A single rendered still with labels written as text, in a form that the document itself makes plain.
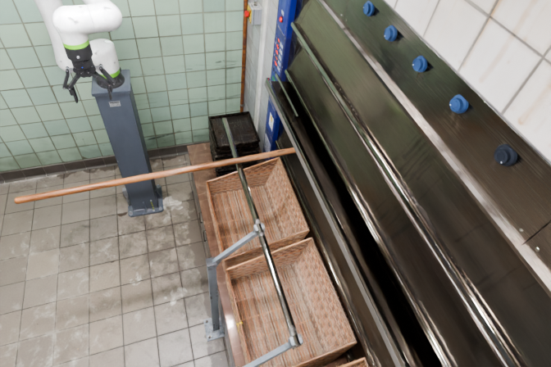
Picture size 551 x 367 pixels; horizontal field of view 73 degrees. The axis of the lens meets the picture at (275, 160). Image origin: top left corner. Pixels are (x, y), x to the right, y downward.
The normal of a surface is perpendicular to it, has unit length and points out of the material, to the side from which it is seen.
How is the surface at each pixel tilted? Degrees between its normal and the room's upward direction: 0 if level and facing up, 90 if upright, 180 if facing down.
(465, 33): 90
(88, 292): 0
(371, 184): 70
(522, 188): 90
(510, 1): 90
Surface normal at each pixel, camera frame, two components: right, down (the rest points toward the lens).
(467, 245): -0.86, -0.10
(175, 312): 0.10, -0.66
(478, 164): -0.95, 0.17
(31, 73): 0.30, 0.73
